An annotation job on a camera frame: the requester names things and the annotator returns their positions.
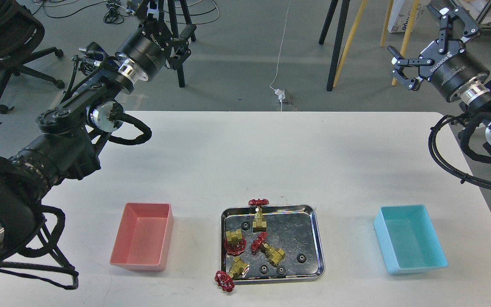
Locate small black gear bottom left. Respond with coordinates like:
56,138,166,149
259,265,269,275

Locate yellow wooden stand legs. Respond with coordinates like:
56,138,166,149
333,0,420,88

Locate white power cable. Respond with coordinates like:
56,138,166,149
269,0,292,112

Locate brass valve red handle bottom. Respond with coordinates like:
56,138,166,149
214,256,250,292

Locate small black gear bottom middle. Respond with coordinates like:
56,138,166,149
276,266,287,278

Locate white power adapter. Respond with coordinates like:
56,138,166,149
274,89,289,104

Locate small black gear right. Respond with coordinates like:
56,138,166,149
296,253,307,264

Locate blue plastic box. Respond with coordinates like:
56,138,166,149
373,205,448,275

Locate brass valve red handle top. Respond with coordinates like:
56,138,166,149
248,199,269,232

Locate black stand legs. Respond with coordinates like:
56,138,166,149
318,0,350,92

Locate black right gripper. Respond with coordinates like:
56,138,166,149
387,2,491,103

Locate pink plastic box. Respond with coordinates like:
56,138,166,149
110,203,173,272

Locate small black gear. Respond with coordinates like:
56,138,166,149
240,221,250,231
259,265,269,275
296,253,307,264
276,266,287,278

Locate shiny metal tray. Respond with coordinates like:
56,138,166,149
234,204,325,284

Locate black tripod stand left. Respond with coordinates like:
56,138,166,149
160,0,196,88

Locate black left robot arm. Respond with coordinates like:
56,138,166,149
0,0,197,290

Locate black floor cables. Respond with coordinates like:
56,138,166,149
30,0,220,25

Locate brass valve red handle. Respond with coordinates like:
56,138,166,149
214,256,250,292
248,199,269,232
223,229,247,256
251,232,285,267

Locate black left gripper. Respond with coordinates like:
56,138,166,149
116,0,197,81

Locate white cardboard box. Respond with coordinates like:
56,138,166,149
387,0,430,33

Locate black office chair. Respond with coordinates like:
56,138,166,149
0,0,65,114

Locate small black gear upper left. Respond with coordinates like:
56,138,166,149
240,221,250,231

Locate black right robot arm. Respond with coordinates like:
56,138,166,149
388,1,491,190

